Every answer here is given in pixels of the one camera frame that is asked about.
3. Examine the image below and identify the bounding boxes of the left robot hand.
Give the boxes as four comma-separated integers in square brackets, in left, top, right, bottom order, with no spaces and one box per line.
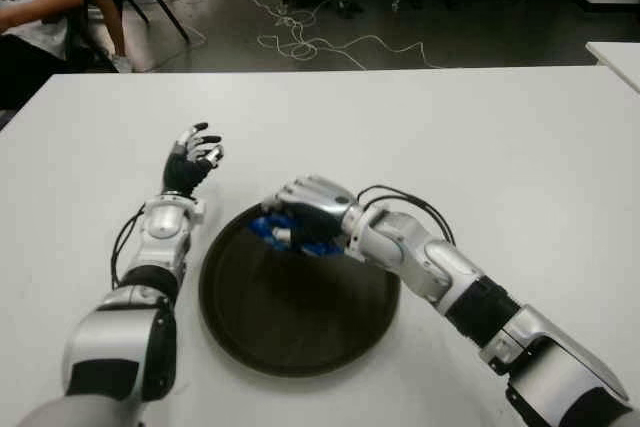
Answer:
[162,122,224,197]

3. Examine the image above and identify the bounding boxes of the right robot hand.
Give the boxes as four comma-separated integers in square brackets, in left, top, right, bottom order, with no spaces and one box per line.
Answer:
[259,174,362,256]

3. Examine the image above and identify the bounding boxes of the white floor cable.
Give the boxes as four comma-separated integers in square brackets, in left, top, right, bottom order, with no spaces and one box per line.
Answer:
[251,0,447,71]

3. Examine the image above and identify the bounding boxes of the white side table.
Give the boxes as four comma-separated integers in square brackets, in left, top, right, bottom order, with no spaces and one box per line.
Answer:
[584,40,640,94]

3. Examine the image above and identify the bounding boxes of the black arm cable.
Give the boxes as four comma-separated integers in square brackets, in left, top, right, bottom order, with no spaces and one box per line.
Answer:
[358,184,457,247]
[109,206,147,289]

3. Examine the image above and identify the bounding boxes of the round brown tray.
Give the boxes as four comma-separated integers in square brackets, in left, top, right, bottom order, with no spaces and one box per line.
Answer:
[198,196,402,378]

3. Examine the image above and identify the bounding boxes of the blue Oreo packet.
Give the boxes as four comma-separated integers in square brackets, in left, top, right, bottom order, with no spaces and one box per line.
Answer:
[248,215,347,258]

